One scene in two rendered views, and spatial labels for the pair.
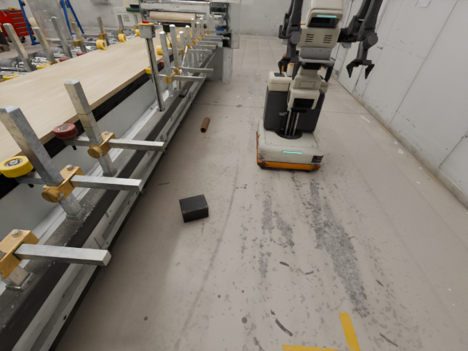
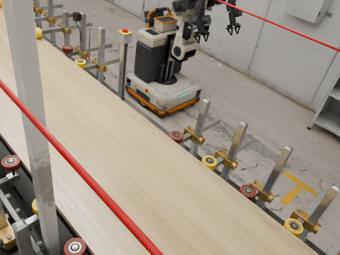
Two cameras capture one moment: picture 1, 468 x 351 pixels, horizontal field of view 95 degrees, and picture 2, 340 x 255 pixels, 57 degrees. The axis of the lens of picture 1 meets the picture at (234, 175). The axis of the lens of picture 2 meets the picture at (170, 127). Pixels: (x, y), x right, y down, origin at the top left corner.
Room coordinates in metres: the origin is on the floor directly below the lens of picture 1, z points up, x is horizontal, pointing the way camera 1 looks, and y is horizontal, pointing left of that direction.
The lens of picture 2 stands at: (0.00, 1.85, 2.00)
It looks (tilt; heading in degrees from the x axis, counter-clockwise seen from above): 37 degrees down; 307
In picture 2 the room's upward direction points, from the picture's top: 11 degrees clockwise
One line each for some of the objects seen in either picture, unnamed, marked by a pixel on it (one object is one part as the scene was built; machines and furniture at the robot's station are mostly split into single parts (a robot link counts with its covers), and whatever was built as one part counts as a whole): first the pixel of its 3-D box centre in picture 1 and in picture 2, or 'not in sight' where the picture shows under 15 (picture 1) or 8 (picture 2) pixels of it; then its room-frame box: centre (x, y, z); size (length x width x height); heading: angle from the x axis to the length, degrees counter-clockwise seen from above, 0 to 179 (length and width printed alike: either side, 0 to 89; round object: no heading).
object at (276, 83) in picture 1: (293, 100); (163, 50); (2.13, -0.56, 0.59); 0.55 x 0.34 x 0.83; 88
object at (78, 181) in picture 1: (79, 182); (228, 155); (0.55, 0.54, 0.84); 0.43 x 0.03 x 0.04; 88
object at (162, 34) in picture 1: (167, 69); (101, 58); (1.76, 0.54, 0.91); 0.04 x 0.04 x 0.48; 88
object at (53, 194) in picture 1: (63, 183); (226, 159); (0.53, 0.58, 0.84); 0.14 x 0.06 x 0.05; 178
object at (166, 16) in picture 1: (184, 17); not in sight; (4.63, 0.99, 1.05); 1.43 x 0.12 x 0.12; 88
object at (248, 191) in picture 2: not in sight; (245, 197); (0.30, 0.74, 0.85); 0.08 x 0.08 x 0.11
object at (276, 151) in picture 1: (286, 142); (163, 87); (2.04, -0.55, 0.16); 0.67 x 0.64 x 0.25; 178
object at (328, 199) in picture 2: not in sight; (312, 219); (0.01, 0.60, 0.86); 0.04 x 0.04 x 0.48; 88
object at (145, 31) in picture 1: (147, 30); (124, 37); (1.50, 0.55, 1.18); 0.07 x 0.07 x 0.08; 88
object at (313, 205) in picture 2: not in sight; (306, 213); (0.05, 0.56, 0.83); 0.43 x 0.03 x 0.04; 88
